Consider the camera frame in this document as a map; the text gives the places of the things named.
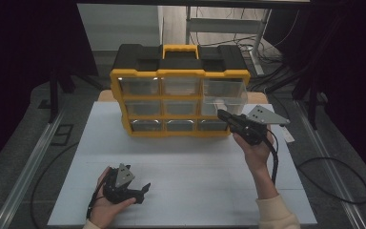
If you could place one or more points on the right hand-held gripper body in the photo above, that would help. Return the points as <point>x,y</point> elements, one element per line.
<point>252,130</point>

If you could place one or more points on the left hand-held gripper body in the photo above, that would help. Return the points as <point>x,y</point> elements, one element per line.
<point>123,176</point>

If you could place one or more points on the clear plastic drawer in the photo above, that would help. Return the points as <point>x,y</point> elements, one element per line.
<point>225,92</point>

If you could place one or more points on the yellow black drawer organizer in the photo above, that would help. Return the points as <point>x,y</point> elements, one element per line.
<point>179,62</point>

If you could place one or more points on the person's right hand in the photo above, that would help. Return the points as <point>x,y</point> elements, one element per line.
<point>257,157</point>

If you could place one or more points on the person's left hand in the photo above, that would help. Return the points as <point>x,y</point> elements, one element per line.
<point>103,211</point>

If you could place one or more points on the grid of clear drawers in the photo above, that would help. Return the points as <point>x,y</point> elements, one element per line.
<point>179,86</point>

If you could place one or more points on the black metal stand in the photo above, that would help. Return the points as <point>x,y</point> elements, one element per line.
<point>313,105</point>
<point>54,95</point>

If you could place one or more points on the dark curtain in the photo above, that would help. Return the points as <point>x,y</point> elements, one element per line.
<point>352,63</point>
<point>19,47</point>

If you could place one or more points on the white cabinet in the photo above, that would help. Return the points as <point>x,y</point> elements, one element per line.
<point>117,25</point>

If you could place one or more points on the aluminium floor rail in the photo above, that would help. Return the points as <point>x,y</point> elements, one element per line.
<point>28,168</point>
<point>330,168</point>

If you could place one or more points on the white desk frame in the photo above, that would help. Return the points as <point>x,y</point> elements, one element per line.
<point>222,25</point>

